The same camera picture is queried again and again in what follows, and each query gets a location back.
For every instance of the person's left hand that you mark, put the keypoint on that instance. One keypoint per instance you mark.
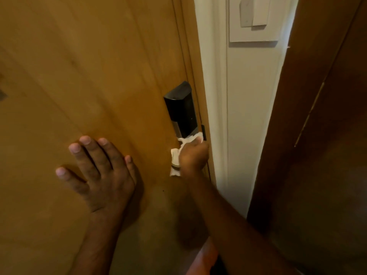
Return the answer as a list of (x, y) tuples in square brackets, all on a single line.
[(107, 184)]

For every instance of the person's right hand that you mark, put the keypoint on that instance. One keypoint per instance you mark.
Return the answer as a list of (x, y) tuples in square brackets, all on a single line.
[(193, 158)]

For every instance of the person's left thumb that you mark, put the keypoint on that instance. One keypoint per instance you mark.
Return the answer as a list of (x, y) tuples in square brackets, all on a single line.
[(130, 170)]

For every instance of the person's right fingers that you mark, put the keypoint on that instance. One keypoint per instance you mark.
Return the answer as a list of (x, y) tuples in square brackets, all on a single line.
[(195, 143)]

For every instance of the person's left middle finger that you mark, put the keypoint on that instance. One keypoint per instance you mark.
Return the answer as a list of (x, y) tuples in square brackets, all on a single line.
[(93, 154)]

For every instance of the person's left little finger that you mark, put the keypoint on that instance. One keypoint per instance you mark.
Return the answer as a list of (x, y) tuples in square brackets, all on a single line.
[(70, 179)]

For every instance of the white cleaning cloth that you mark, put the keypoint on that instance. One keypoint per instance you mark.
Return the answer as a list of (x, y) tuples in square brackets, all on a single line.
[(175, 154)]

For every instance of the person's right forearm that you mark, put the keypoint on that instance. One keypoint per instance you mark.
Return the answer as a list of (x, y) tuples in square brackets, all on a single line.
[(232, 226)]

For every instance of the person's left forearm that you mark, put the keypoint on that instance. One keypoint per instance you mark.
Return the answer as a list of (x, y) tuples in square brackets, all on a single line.
[(97, 243)]

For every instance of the black door latch plate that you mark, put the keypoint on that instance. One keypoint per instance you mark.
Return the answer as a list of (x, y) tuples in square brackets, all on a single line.
[(204, 131)]

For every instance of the black silver electronic door lock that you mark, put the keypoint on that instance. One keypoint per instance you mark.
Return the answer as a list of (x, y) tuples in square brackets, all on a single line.
[(180, 108)]

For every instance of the light wooden door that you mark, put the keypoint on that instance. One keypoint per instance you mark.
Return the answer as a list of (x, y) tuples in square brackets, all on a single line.
[(86, 83)]

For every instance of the dark brown wooden door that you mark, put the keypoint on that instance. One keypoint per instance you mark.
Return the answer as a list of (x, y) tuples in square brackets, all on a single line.
[(315, 168)]

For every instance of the light wooden door frame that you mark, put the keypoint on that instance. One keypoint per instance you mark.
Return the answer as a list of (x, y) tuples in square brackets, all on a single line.
[(197, 83)]

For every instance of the white light switch plate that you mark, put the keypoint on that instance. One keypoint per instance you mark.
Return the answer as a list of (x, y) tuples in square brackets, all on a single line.
[(258, 32)]

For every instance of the white switch rocker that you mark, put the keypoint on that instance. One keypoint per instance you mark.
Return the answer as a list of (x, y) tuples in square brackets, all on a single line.
[(253, 11)]

